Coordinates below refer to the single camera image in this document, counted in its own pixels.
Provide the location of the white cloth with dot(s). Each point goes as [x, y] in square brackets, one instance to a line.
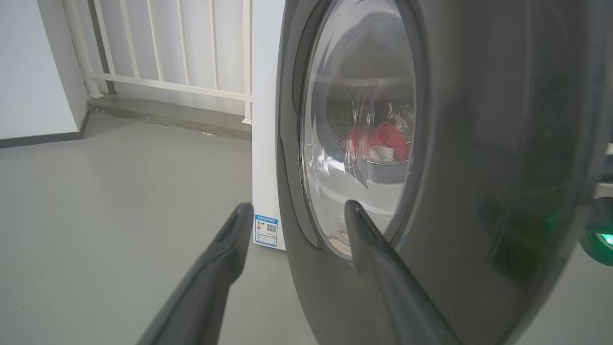
[381, 153]

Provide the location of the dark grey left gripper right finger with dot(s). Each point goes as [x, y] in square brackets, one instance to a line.
[390, 287]

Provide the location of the dark grey round washer door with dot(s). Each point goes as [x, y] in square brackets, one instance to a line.
[479, 143]

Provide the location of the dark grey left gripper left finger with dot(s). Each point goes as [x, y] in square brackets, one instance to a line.
[210, 282]

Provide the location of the grey concrete ledge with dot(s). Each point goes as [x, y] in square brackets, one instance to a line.
[167, 115]

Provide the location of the white metal railing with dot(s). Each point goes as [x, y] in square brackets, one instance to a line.
[167, 85]

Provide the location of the white front-load washing machine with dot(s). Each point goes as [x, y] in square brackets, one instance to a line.
[266, 120]

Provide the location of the blue energy label sticker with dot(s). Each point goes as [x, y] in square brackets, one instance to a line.
[266, 231]

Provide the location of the red garment plain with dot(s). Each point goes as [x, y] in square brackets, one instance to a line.
[390, 135]

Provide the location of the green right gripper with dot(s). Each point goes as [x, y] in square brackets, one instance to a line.
[598, 239]

